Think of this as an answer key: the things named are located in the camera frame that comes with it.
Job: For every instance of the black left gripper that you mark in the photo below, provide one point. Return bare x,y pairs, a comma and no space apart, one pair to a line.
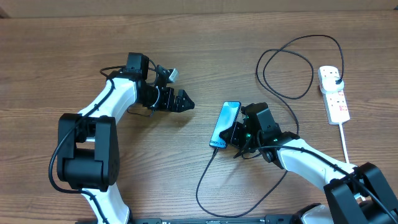
168,104

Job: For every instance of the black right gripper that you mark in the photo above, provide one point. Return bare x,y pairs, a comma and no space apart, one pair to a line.
233,137

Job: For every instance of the Samsung Galaxy smartphone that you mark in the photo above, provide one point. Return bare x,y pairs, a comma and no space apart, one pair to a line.
226,118

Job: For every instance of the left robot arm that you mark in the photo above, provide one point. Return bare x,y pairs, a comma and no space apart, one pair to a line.
86,160

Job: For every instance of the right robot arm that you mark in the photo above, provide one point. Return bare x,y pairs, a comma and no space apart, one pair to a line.
355,194

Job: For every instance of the white charger plug adapter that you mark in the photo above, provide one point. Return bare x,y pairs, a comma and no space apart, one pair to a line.
331,85

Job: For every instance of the white power strip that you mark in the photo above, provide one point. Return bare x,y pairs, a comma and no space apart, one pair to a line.
335,103

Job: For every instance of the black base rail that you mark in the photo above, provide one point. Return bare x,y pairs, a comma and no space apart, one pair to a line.
268,219

